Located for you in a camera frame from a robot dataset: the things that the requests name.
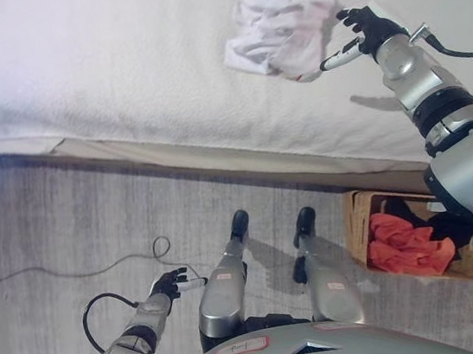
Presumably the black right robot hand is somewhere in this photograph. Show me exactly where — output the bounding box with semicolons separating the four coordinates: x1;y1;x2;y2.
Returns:
312;0;414;74

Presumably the black garment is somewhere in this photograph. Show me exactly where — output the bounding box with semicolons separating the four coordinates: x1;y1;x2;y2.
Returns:
381;187;473;271

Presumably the silver robot leg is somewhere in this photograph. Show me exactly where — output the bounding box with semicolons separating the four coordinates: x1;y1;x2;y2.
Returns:
183;209;267;352
284;200;368;333

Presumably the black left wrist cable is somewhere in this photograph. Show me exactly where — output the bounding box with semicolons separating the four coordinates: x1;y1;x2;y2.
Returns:
79;289;145;354

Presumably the white garment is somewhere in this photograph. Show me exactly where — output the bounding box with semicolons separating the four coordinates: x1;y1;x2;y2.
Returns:
215;0;354;94

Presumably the thin grey floor cable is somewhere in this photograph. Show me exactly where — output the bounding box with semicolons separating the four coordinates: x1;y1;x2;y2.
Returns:
0;230;202;305

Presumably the bed with white blanket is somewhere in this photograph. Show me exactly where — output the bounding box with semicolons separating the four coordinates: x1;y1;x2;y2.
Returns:
0;0;473;216

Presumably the silver left robot leg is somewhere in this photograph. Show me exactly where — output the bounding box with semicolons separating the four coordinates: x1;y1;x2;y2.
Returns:
183;209;267;352

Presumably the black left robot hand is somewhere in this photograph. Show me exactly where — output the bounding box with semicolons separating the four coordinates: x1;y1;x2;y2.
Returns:
146;263;209;306

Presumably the orange garment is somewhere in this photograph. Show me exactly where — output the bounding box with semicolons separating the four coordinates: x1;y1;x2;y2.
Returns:
362;203;459;285

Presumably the woven wicker basket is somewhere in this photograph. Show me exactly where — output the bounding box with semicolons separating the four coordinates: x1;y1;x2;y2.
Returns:
340;174;473;298

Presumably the silver right robot leg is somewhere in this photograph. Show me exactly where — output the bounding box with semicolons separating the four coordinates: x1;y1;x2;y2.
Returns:
284;200;368;333

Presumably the grey rug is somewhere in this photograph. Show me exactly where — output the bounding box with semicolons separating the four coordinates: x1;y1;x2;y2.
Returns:
0;88;473;354

